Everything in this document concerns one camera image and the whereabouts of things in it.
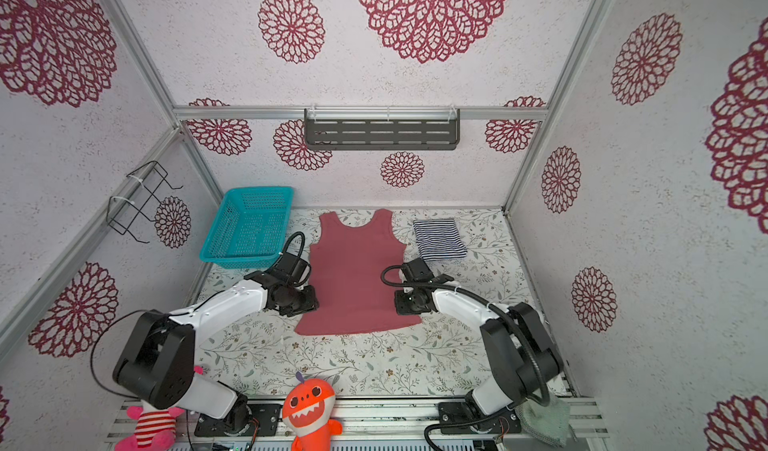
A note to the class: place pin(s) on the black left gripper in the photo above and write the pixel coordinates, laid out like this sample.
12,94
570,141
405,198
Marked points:
311,302

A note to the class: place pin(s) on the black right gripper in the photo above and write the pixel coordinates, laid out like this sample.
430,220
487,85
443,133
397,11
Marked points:
401,306

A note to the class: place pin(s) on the blue white striped tank top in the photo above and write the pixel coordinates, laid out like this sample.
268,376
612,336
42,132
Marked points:
439,239

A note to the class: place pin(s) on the maroon tank top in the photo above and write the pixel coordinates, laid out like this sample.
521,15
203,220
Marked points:
346,274

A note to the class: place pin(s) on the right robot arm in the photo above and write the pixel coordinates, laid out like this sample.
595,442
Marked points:
521,355

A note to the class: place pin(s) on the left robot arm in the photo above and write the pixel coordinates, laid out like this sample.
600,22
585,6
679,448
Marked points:
156,364

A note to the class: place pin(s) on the teal plastic basket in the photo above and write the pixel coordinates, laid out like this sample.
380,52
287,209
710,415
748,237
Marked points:
249,228

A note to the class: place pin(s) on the red monster plush toy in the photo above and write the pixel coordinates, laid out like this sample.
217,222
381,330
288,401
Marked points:
307,410

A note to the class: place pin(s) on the green cloth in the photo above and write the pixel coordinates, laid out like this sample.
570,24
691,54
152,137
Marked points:
548,424

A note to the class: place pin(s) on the white pink plush doll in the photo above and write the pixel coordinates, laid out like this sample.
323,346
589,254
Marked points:
155,426

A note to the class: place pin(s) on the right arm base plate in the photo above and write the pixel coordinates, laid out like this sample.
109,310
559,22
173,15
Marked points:
460,417

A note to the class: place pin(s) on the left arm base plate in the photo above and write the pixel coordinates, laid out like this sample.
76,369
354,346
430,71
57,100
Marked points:
261,419

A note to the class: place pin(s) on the grey wall shelf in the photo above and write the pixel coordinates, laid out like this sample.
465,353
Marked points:
386,130

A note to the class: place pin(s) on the black wire wall rack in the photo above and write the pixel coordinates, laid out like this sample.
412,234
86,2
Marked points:
123,210

